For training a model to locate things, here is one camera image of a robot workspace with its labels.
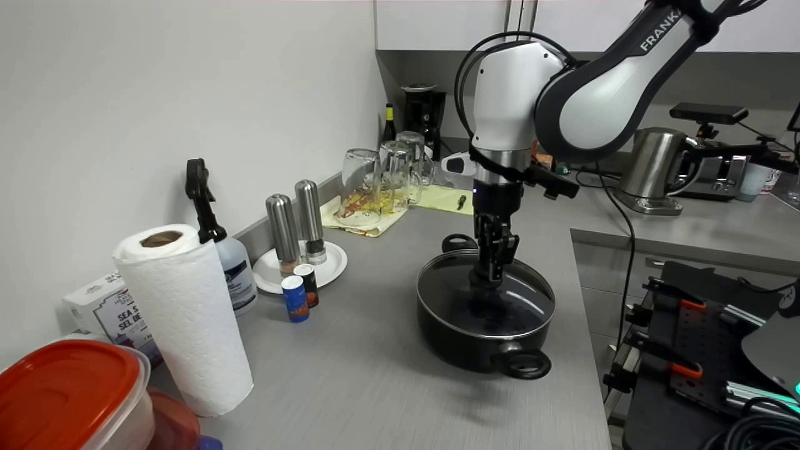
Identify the white salt box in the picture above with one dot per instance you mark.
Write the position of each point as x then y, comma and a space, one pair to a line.
100, 313

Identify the white paper towel roll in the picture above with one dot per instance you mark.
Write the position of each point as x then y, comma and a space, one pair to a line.
190, 325

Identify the dark wine bottle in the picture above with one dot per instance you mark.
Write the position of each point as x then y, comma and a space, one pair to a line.
388, 126

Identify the stainless steel kettle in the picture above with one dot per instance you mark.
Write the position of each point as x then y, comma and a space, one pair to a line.
653, 166

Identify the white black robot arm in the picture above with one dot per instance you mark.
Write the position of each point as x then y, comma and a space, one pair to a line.
601, 100

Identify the floral dish towel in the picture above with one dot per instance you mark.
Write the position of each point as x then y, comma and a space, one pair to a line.
362, 217

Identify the small blue bottle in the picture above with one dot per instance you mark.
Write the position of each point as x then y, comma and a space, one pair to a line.
295, 301

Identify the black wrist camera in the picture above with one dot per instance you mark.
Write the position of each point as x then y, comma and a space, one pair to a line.
545, 177

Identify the small brown bottle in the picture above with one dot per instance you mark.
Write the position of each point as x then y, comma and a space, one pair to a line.
310, 287

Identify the clear drinking glass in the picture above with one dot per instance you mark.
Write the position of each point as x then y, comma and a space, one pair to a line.
416, 153
360, 170
396, 166

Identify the clear spray bottle black nozzle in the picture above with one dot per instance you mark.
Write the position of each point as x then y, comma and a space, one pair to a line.
237, 276

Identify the steel spice grinder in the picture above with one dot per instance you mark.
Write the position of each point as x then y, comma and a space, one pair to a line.
283, 228
310, 215

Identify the black coffee maker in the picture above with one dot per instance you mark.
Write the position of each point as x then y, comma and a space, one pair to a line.
420, 116

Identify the black camera on stand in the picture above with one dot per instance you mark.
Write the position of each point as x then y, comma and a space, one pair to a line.
712, 151

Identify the red-lidded plastic container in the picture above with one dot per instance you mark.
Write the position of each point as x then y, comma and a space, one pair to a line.
66, 391

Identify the glass pot lid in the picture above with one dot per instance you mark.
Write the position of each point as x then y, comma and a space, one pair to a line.
527, 302

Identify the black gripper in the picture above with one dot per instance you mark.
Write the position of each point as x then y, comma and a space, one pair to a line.
498, 202

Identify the black cooking pot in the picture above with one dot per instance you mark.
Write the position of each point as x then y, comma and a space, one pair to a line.
476, 341

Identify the aluminium extrusion bar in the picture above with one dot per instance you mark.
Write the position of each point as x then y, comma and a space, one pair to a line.
753, 396

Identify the white round plate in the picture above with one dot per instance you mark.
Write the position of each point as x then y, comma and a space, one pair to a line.
333, 263

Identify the red plastic container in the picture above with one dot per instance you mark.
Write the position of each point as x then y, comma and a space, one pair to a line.
176, 421

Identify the white mug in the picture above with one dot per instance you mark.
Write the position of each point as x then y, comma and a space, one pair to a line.
753, 180

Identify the grey curved shade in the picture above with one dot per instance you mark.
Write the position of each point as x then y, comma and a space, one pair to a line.
775, 350

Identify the black orange bar clamp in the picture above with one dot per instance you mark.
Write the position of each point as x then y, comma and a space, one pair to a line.
662, 366
676, 302

